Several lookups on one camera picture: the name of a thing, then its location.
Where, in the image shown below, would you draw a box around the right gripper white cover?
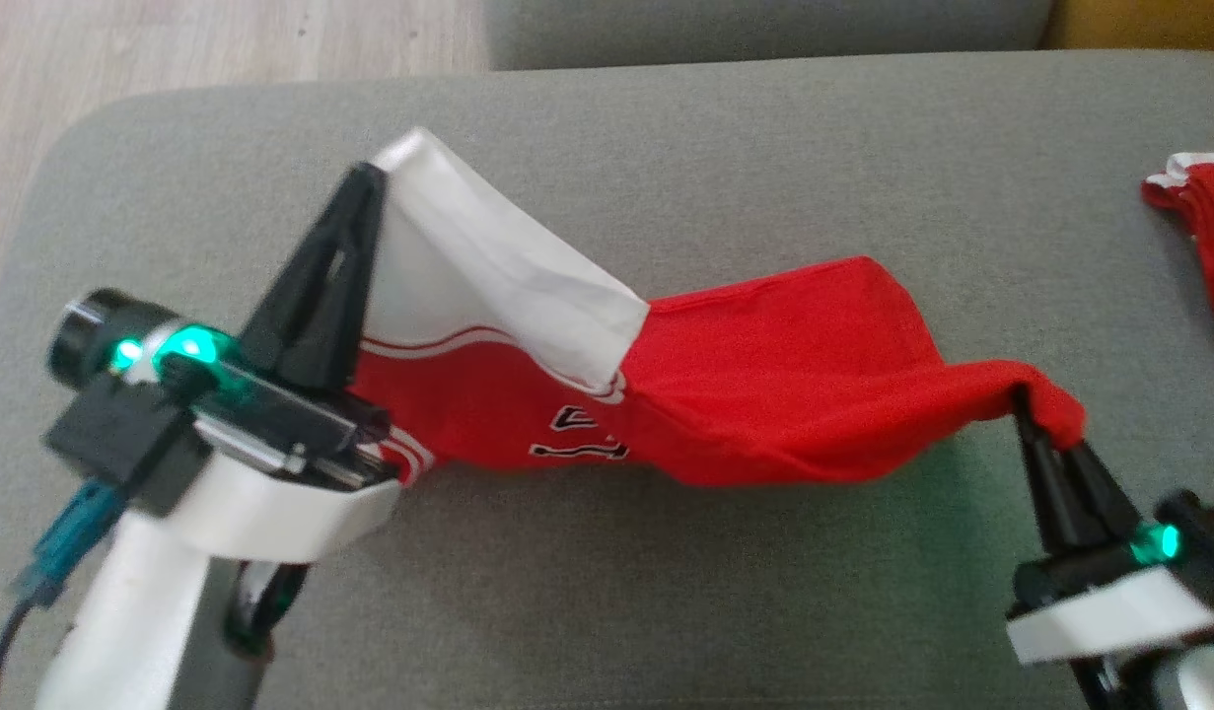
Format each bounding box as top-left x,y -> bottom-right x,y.
1006,394 -> 1214,664

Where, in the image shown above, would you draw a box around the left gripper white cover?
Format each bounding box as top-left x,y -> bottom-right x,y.
148,166 -> 402,561

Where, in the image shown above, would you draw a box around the red shorts with white trim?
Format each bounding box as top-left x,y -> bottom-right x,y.
1141,151 -> 1214,351

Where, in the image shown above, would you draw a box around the red white number jersey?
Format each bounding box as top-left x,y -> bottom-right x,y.
348,126 -> 1086,489

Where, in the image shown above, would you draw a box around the yellow cushion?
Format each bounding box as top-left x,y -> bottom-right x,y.
1045,0 -> 1214,52

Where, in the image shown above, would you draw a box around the small grey sofa cushion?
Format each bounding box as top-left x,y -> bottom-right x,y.
483,0 -> 1056,72

